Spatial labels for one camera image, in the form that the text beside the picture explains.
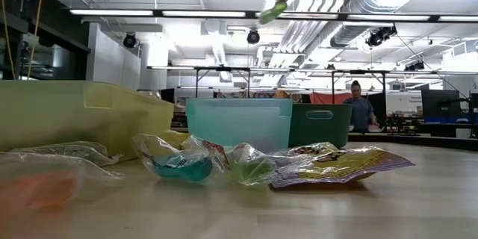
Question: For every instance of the clear bag with green candy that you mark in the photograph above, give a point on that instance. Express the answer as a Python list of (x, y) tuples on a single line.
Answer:
[(254, 170), (273, 11)]

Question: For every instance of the light teal translucent plastic bin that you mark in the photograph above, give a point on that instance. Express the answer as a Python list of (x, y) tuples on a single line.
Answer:
[(239, 123)]

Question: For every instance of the large yellow Sour Patch bag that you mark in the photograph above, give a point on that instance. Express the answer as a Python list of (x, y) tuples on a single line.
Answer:
[(343, 166)]

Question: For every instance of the yellow candy bag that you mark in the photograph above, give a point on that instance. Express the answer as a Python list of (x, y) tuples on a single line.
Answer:
[(175, 140)]

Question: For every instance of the clear bag with blue candy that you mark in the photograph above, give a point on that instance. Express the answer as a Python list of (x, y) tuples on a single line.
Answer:
[(183, 170)]

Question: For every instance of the yellow-green translucent plastic bin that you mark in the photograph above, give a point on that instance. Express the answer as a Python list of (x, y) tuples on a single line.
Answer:
[(56, 115)]

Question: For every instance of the clear bag with pale candy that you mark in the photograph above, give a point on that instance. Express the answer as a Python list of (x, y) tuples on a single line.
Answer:
[(67, 151)]

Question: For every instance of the clear bag with orange candy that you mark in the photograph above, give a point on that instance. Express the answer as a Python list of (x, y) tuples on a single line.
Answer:
[(41, 190)]

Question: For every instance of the black ceiling spot lamp cluster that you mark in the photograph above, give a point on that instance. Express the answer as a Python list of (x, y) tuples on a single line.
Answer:
[(381, 35)]

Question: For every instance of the black overhead light bar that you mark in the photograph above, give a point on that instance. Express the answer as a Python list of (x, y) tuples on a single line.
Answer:
[(205, 13)]

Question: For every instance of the patterned fabric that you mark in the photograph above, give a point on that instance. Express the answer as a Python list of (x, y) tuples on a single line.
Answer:
[(295, 95)]

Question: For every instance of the orange cloth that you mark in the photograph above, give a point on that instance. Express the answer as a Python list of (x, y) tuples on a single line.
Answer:
[(325, 98)]

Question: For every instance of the person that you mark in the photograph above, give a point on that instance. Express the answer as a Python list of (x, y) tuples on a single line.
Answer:
[(360, 112)]

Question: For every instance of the white printed sign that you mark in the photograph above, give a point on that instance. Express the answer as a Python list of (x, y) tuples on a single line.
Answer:
[(405, 99)]

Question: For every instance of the dark teal plastic bin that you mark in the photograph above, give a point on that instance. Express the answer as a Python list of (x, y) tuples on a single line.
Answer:
[(321, 130)]

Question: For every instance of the black monitor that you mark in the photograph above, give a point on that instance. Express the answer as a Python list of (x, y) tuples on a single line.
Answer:
[(440, 102)]

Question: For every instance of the blue desk panel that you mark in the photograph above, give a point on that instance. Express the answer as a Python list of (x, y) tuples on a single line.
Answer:
[(448, 119)]

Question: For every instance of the clear round jar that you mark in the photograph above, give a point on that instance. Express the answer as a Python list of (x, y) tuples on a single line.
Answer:
[(149, 94)]

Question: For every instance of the silver ceiling duct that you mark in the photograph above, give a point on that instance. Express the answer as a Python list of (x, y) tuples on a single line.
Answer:
[(358, 3)]

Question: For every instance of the black metal frame stand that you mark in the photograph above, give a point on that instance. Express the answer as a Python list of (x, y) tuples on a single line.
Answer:
[(384, 82), (196, 82)]

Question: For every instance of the black table frame rail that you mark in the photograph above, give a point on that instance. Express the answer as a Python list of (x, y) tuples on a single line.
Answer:
[(411, 140)]

